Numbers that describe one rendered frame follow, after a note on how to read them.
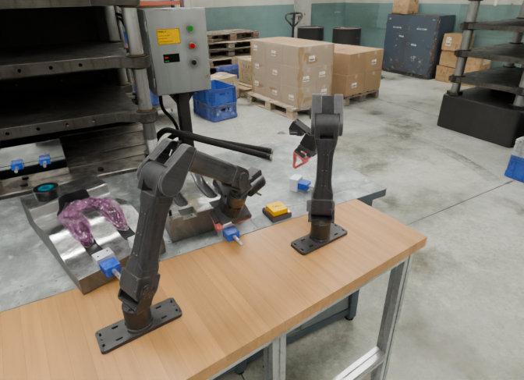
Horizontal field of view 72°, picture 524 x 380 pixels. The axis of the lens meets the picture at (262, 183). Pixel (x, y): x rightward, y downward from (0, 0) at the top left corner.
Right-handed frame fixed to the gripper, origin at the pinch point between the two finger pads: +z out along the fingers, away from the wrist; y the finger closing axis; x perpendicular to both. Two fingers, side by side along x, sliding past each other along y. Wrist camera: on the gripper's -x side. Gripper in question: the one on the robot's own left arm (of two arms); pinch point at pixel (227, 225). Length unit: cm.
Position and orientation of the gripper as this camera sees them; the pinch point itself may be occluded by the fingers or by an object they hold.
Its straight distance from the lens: 120.7
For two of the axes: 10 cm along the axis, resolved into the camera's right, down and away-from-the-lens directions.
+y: -8.4, 2.7, -4.8
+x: 4.9, 7.6, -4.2
